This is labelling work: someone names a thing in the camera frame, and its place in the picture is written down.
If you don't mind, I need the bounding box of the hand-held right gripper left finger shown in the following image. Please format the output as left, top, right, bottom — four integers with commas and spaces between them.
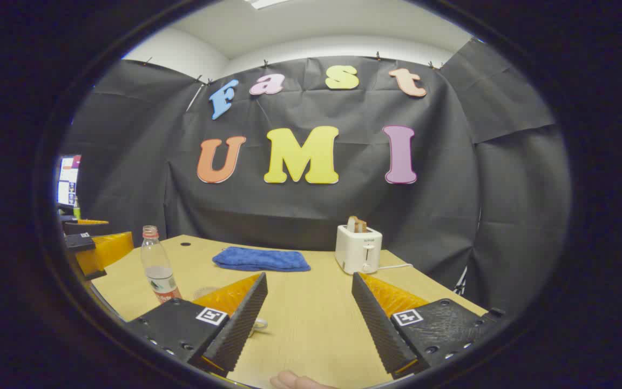
125, 272, 268, 378

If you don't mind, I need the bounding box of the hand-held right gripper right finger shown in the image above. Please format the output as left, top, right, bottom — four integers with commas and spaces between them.
351, 272, 506, 380

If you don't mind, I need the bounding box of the clear plastic water bottle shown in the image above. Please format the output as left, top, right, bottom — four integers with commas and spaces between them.
141, 225, 183, 304

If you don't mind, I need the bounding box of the computer monitor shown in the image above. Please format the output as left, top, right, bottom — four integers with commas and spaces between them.
56, 155, 82, 209

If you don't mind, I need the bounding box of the blue folded towel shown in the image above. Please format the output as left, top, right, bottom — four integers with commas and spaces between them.
212, 246, 312, 272

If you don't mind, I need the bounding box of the white toaster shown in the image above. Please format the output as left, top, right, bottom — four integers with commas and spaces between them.
335, 224, 383, 275

